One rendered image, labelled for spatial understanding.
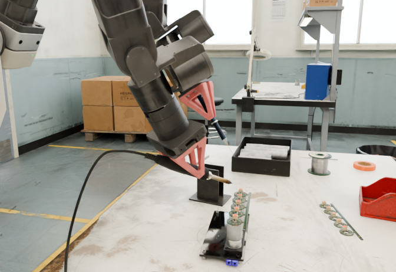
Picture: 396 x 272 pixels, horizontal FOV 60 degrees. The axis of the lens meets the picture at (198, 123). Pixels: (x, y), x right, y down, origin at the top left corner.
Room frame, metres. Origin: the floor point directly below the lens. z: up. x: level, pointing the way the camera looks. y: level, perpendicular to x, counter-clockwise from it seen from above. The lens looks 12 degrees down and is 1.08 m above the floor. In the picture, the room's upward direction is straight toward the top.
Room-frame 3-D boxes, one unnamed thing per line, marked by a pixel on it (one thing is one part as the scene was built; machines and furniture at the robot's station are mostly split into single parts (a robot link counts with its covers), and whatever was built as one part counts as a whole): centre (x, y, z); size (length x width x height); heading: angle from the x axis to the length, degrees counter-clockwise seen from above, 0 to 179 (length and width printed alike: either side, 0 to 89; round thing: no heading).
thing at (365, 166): (0.96, -0.48, 0.76); 0.06 x 0.06 x 0.01
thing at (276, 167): (1.02, -0.20, 0.77); 0.24 x 0.16 x 0.04; 164
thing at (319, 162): (0.92, -0.34, 0.78); 0.06 x 0.06 x 0.05
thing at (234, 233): (0.52, -0.06, 0.79); 0.02 x 0.02 x 0.05
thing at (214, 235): (0.57, -0.05, 0.76); 0.16 x 0.07 x 0.01; 168
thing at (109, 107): (4.40, 0.78, 0.38); 1.20 x 0.80 x 0.73; 82
